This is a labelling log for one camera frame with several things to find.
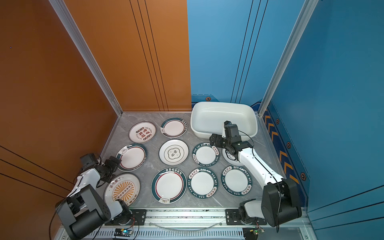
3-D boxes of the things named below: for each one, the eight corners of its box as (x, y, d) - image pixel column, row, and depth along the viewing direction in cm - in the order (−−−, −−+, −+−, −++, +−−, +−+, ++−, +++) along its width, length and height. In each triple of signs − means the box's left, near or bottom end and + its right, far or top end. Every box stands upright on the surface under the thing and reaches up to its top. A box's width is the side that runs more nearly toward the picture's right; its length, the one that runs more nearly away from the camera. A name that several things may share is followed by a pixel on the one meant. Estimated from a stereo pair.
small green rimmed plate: (159, 138, 107) (158, 136, 105) (162, 119, 118) (162, 117, 117) (186, 138, 107) (186, 136, 105) (187, 119, 118) (187, 117, 117)
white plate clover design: (157, 165, 93) (156, 163, 92) (161, 141, 105) (161, 139, 103) (188, 165, 93) (188, 163, 92) (189, 141, 105) (189, 139, 103)
